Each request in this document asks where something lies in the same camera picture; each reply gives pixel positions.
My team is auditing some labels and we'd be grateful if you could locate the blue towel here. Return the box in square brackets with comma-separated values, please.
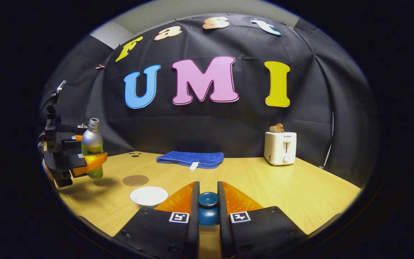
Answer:
[156, 151, 225, 171]

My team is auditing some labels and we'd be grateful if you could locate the teal teacup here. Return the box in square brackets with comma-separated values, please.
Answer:
[130, 186, 169, 208]

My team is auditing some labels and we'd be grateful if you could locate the silver green water bottle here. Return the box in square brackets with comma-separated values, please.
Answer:
[81, 118, 104, 180]

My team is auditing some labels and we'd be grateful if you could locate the teal teacup lid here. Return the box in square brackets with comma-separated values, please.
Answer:
[197, 192, 220, 226]

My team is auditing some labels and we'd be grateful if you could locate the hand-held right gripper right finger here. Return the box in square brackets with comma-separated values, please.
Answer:
[217, 181, 307, 259]

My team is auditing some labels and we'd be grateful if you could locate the round brown coaster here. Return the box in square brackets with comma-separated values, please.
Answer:
[122, 175, 149, 187]

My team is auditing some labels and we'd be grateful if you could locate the black backdrop cloth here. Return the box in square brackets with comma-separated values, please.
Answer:
[40, 14, 379, 187]

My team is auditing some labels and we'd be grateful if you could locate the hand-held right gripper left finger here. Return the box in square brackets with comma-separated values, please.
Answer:
[113, 181, 201, 259]

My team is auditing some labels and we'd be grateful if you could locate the white toaster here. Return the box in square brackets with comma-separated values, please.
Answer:
[264, 131, 297, 166]

